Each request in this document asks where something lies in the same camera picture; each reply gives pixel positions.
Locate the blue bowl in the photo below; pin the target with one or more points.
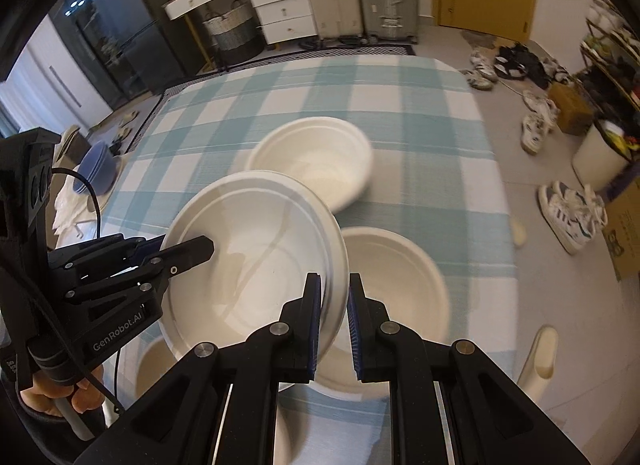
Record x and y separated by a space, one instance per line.
81 177
102 155
95 190

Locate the clear plastic bag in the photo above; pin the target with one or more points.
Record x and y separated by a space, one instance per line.
72 210

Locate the white drawer cabinet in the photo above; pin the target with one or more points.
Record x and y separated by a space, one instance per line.
282 7

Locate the patterned floor rug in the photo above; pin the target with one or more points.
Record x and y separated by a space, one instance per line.
360 49

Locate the large cardboard box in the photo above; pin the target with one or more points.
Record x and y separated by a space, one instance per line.
625 235

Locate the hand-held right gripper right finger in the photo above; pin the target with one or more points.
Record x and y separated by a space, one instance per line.
354 325

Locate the scattered sneakers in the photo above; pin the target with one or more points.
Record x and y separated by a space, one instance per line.
537 120

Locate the large white bowl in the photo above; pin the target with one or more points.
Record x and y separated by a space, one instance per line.
250 255

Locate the metal shoe rack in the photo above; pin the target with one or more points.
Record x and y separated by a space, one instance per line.
607 75

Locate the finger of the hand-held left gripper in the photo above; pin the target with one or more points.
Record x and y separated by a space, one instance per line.
145 249
190 251

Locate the brown box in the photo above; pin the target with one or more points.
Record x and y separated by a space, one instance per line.
570 107

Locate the beige bowl centre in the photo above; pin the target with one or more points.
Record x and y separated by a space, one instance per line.
395 285

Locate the woven laundry basket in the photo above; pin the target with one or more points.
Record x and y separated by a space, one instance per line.
232 35

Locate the black glass cabinet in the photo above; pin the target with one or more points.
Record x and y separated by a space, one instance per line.
100 55

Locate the person's left hand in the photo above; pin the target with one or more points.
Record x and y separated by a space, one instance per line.
45 395

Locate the cream rounded object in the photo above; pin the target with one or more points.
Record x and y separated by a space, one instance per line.
520 235
542 350

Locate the dark grey refrigerator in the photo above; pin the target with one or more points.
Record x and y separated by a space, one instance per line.
150 35

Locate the white waste bin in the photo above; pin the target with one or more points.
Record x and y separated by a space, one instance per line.
597 155

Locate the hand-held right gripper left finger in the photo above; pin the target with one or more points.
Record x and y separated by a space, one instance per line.
312 325

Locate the teal checkered tablecloth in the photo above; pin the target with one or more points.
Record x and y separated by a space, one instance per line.
400 95

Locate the medium white bowl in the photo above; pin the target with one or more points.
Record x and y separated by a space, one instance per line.
310 145

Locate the rows of assorted shoes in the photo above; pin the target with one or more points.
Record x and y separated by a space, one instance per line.
612 25

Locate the person's left forearm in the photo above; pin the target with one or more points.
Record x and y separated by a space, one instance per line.
45 437

